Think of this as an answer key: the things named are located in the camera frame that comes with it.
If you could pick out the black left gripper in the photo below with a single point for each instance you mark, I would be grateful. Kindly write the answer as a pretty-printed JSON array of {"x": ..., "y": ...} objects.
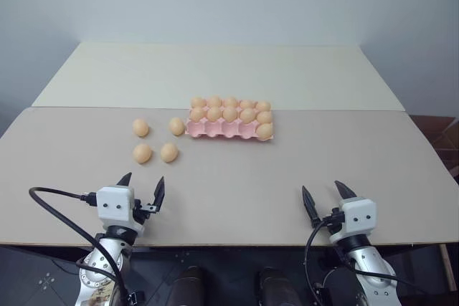
[{"x": 140, "y": 213}]

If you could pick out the brown wooden furniture piece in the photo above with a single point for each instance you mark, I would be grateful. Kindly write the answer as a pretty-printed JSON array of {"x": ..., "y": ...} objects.
[{"x": 443, "y": 137}]

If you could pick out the tan egg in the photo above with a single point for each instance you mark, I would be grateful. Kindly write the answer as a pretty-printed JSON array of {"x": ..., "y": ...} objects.
[
  {"x": 247, "y": 104},
  {"x": 197, "y": 114},
  {"x": 263, "y": 106},
  {"x": 142, "y": 153},
  {"x": 264, "y": 131},
  {"x": 197, "y": 101},
  {"x": 215, "y": 101},
  {"x": 176, "y": 126},
  {"x": 230, "y": 114},
  {"x": 264, "y": 117},
  {"x": 230, "y": 102},
  {"x": 247, "y": 115},
  {"x": 214, "y": 113},
  {"x": 169, "y": 152},
  {"x": 140, "y": 127}
]

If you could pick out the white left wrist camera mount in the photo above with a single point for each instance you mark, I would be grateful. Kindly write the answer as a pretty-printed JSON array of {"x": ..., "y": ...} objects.
[{"x": 114, "y": 207}]

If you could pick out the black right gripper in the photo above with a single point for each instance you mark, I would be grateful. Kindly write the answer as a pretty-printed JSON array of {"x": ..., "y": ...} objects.
[{"x": 335, "y": 221}]

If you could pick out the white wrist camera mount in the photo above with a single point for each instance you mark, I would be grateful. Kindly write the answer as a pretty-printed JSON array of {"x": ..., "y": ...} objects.
[
  {"x": 114, "y": 207},
  {"x": 358, "y": 217}
]

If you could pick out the wooden table leg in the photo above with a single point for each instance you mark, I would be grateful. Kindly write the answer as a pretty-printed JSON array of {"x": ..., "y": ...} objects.
[{"x": 445, "y": 263}]

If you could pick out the dark rounded shape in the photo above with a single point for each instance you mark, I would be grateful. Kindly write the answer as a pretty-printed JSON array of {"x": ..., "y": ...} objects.
[
  {"x": 276, "y": 288},
  {"x": 190, "y": 288}
]

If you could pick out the pink egg tray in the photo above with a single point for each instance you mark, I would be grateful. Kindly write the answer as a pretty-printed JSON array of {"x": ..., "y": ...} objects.
[{"x": 222, "y": 129}]

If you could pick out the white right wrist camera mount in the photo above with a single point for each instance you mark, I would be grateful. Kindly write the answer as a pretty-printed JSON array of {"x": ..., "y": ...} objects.
[{"x": 358, "y": 217}]

